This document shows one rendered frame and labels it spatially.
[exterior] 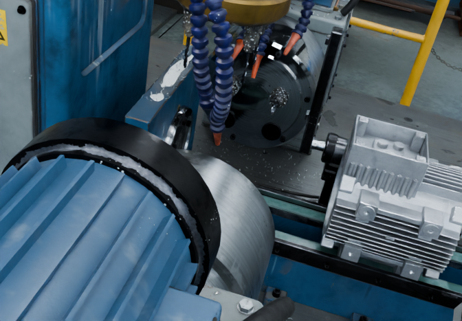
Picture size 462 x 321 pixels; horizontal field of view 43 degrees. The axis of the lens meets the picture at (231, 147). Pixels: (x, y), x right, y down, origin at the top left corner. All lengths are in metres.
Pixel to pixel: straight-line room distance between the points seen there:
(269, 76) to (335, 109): 0.61
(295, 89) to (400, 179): 0.33
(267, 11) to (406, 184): 0.35
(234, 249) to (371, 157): 0.33
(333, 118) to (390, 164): 0.79
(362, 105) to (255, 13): 1.04
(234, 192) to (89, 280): 0.43
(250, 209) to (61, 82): 0.33
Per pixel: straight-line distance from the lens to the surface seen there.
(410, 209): 0.98
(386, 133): 1.03
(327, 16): 1.38
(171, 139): 1.00
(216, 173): 0.76
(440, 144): 1.77
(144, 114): 0.90
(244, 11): 0.84
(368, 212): 0.94
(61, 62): 0.87
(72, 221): 0.38
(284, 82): 1.19
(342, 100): 1.83
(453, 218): 0.98
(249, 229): 0.75
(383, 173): 0.96
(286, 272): 1.08
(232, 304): 0.61
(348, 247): 0.99
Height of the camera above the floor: 1.61
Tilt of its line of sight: 33 degrees down
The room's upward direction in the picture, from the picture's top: 11 degrees clockwise
